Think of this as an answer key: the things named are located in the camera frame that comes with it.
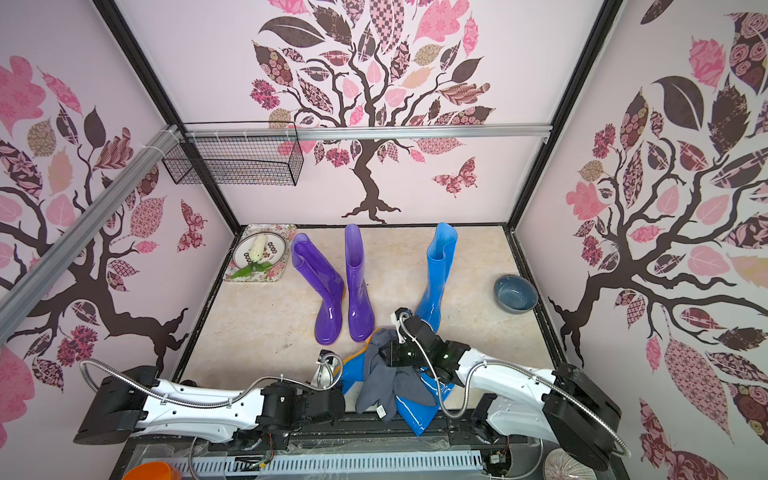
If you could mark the grey-blue bowl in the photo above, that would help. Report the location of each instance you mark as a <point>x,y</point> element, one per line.
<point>515,294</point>

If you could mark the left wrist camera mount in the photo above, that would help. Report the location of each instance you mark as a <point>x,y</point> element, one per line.
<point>329,370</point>

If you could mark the orange round object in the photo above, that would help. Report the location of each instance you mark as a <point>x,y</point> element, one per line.
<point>157,470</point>

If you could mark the round wire fan guard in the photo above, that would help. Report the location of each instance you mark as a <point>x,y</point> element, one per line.
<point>559,465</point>

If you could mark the black wire basket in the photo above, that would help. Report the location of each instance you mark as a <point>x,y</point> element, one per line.
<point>237,153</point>

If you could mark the blue boot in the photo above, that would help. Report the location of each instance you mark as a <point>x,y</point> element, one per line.
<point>417,417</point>
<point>439,256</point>

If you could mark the purple boot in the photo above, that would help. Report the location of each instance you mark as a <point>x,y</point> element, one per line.
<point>360,311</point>
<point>314,267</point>

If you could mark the grey cloth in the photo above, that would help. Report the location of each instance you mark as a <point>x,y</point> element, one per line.
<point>382,384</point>

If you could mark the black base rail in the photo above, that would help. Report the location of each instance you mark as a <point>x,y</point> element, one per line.
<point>503,457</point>

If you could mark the back aluminium rail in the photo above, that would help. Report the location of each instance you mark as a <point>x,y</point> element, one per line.
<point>373,133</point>

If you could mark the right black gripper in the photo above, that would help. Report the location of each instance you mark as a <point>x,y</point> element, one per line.
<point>402,352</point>

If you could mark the white slotted cable duct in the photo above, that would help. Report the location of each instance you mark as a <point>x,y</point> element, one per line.
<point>320,464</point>

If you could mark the white patterned plate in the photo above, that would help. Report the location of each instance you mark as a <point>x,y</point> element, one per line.
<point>274,252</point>

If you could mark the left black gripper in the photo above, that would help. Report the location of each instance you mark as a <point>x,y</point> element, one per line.
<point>309,390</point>

